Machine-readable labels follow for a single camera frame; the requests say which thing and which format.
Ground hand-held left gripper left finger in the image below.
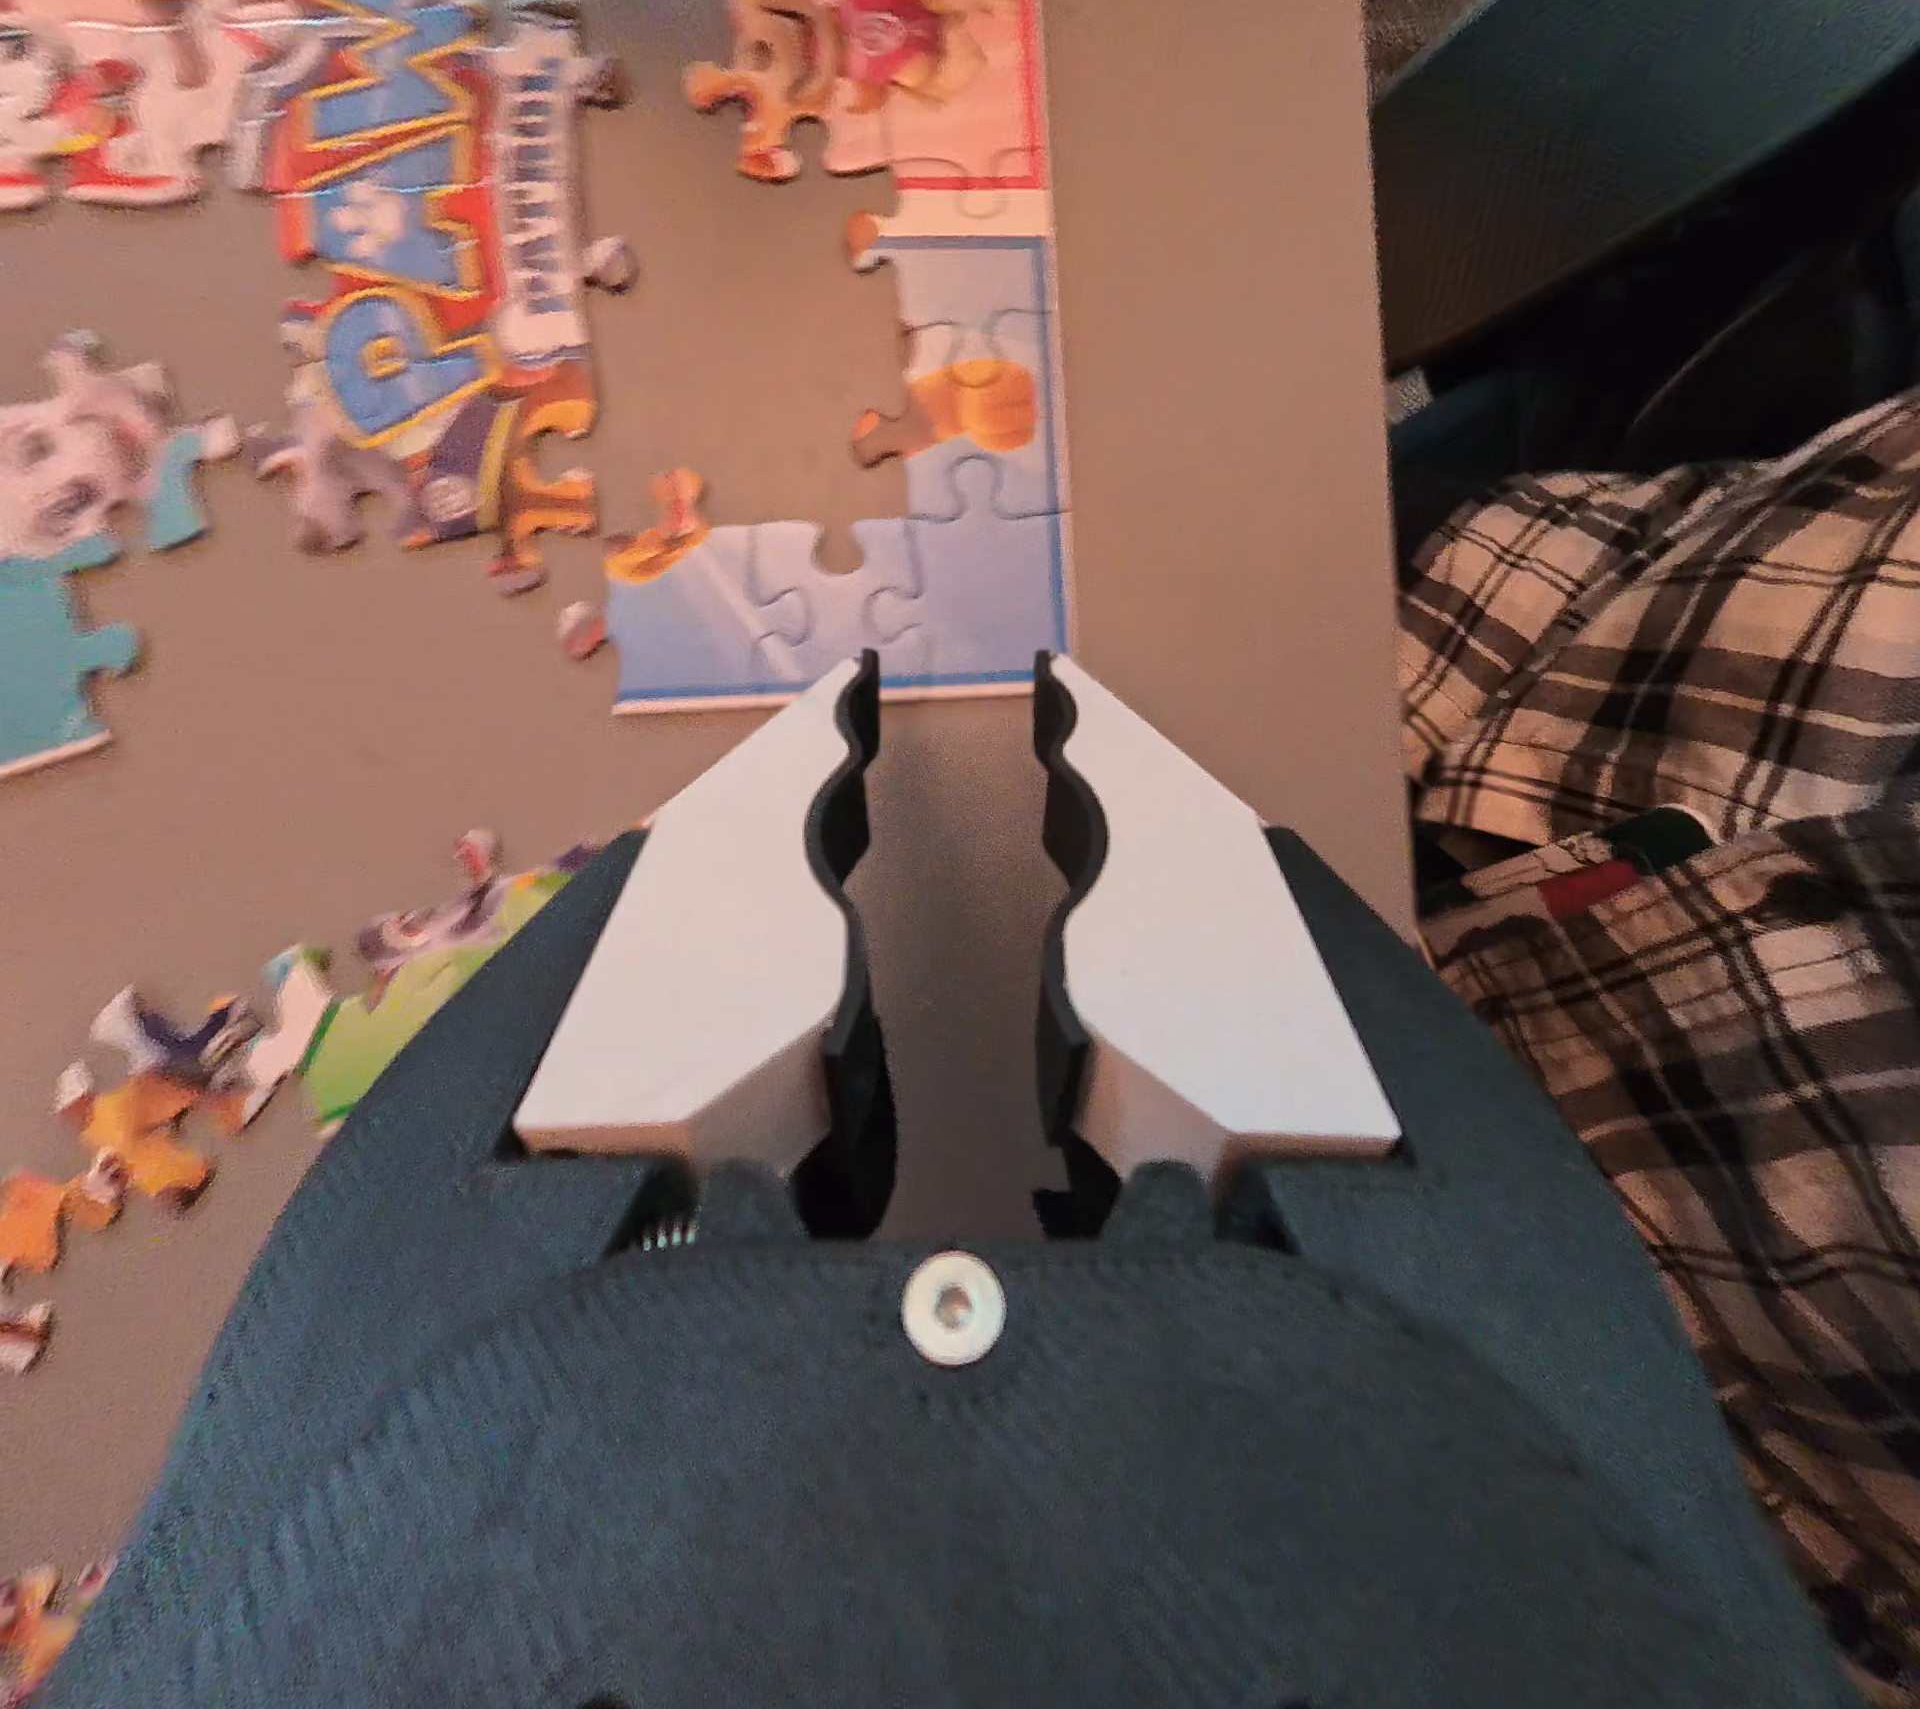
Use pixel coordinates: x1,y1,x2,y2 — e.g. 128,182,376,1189
515,648,900,1238

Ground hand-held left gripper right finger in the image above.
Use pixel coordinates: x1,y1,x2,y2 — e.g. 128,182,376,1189
1032,648,1405,1238

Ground green puzzle section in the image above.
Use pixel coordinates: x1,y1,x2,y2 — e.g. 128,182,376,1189
300,828,606,1141

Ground orange dog face puzzle piece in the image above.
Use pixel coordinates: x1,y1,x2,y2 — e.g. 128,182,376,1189
61,944,344,1204

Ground grey purple puzzle piece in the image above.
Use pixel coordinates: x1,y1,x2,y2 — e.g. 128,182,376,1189
246,389,498,557

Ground orange fur puzzle piece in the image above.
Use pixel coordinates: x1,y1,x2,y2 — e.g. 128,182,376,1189
0,1166,131,1291

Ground pink blue puzzle piece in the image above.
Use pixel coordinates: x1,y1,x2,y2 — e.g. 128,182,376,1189
844,190,1053,319

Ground assembled logo puzzle section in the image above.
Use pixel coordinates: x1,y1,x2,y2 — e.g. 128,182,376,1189
262,0,640,450

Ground pink dog puzzle piece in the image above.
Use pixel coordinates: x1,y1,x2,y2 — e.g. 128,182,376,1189
683,0,1048,189

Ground plaid shirt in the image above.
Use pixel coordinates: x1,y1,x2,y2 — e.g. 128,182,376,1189
1395,389,1920,1690

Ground assembled teal puzzle section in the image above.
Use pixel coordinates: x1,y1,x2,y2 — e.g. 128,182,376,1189
0,328,243,780

